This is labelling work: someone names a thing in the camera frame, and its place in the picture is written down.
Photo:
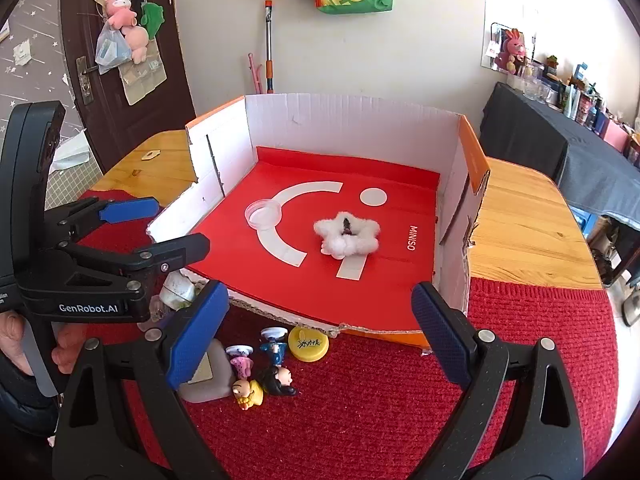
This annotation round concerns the white paper sheet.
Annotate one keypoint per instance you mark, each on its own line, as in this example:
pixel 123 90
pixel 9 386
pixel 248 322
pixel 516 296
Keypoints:
pixel 70 150

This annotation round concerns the row of colourful boxes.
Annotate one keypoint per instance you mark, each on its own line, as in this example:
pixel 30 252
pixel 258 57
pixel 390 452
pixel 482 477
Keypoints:
pixel 590 110

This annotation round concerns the yellow bottle cap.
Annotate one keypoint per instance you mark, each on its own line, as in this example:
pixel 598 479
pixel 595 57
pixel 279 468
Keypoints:
pixel 309 342

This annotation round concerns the pink dress cartoon figurine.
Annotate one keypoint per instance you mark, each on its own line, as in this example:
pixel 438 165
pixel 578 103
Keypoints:
pixel 242 367

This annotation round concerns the small white tag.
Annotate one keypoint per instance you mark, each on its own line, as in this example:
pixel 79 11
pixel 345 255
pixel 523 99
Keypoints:
pixel 150 155

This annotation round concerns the clear round plastic dish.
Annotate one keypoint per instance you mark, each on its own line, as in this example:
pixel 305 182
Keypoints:
pixel 262 212

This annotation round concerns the green plush toy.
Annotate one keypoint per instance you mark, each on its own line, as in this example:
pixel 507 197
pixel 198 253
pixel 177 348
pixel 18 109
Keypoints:
pixel 152 17

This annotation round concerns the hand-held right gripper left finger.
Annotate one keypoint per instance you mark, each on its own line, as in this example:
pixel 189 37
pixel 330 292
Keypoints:
pixel 200 335

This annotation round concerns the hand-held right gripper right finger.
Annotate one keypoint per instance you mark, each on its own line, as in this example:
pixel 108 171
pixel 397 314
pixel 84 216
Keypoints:
pixel 440 330

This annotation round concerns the pink plastic hanger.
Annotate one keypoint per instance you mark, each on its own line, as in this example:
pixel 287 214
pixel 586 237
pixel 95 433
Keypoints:
pixel 255 75

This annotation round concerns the dark brown door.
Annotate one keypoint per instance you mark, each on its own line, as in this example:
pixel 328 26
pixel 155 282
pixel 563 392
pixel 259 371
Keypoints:
pixel 165 105

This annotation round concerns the pink rabbit plush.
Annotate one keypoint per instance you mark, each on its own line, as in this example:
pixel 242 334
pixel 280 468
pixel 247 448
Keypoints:
pixel 514 47

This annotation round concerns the white wall switch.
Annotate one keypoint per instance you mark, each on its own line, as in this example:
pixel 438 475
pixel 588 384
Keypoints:
pixel 22 52

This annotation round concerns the blue black-haired cartoon figurine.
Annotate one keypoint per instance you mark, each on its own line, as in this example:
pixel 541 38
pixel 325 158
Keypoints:
pixel 277 380

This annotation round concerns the beige hanging fabric organizer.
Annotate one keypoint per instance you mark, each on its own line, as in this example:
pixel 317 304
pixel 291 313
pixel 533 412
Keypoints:
pixel 142 82

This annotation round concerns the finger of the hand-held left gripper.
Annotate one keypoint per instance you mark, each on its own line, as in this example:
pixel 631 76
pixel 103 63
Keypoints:
pixel 127 208
pixel 170 252

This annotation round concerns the white plastic tray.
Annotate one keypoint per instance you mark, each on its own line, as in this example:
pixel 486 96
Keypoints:
pixel 210 385

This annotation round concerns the cluster of glass jars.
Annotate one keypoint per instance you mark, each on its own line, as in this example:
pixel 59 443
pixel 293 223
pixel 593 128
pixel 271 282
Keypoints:
pixel 535 89

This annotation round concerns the clear plastic bag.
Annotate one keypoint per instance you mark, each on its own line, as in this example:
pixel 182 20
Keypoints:
pixel 110 50

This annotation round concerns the pink plush toy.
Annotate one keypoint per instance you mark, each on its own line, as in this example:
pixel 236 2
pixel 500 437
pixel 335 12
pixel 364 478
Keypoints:
pixel 136 42
pixel 119 10

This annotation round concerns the cardboard box with red bottom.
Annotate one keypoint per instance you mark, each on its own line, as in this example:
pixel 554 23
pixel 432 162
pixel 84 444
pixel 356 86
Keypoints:
pixel 350 240

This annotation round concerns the wooden table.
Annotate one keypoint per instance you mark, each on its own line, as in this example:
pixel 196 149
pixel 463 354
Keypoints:
pixel 525 230

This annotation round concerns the person's left hand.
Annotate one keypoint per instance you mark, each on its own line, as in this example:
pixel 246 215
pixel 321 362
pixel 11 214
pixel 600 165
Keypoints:
pixel 12 340

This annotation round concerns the black cloth covered table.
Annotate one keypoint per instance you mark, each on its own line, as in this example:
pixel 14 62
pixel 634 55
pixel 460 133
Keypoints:
pixel 550 145

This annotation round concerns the white fluffy star hair clip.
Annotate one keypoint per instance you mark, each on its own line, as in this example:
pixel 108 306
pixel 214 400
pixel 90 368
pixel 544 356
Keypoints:
pixel 332 232

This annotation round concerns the metal mop pole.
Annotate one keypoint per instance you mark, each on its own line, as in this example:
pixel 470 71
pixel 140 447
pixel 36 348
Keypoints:
pixel 269 45

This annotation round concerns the red knitted mat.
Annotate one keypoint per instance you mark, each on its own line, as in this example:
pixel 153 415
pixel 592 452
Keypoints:
pixel 360 410

